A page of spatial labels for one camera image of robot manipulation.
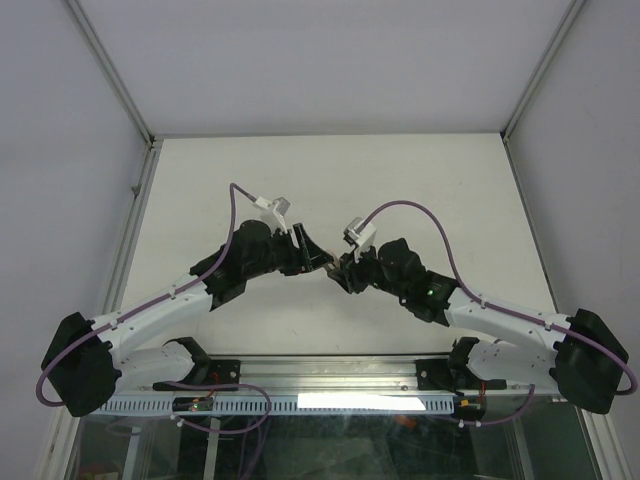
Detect purple cable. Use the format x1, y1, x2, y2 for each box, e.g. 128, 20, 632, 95
36, 183, 274, 480
357, 200, 639, 430

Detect white slotted cable duct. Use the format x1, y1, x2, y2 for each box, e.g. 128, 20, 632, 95
94, 392, 455, 417

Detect right aluminium frame post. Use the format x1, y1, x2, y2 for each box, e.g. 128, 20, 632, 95
500, 0, 588, 144

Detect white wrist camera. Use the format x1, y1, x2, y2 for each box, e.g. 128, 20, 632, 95
253, 197, 290, 233
343, 217, 377, 263

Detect left aluminium frame post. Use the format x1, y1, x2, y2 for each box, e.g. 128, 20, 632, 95
63, 0, 157, 151

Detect aluminium mounting rail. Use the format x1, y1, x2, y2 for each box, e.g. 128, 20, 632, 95
63, 353, 594, 401

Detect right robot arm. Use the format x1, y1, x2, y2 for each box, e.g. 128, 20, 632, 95
328, 239, 629, 414

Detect aluminium frame post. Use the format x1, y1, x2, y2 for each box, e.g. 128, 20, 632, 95
500, 0, 588, 144
63, 0, 157, 151

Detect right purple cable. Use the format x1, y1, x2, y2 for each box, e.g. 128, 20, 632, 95
357, 200, 639, 430

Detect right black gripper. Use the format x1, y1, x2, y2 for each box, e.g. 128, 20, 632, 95
328, 242, 409, 301

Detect pink stapler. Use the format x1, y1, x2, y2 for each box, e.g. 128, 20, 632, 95
323, 251, 340, 273

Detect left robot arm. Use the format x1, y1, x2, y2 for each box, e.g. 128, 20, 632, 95
36, 220, 332, 417

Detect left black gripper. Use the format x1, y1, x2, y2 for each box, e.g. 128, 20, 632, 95
244, 224, 333, 280

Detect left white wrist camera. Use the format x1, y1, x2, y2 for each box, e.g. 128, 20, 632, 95
253, 197, 290, 233

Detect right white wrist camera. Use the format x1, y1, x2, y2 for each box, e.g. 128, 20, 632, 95
343, 217, 377, 263

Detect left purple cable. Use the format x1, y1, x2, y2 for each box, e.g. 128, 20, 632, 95
36, 183, 274, 480

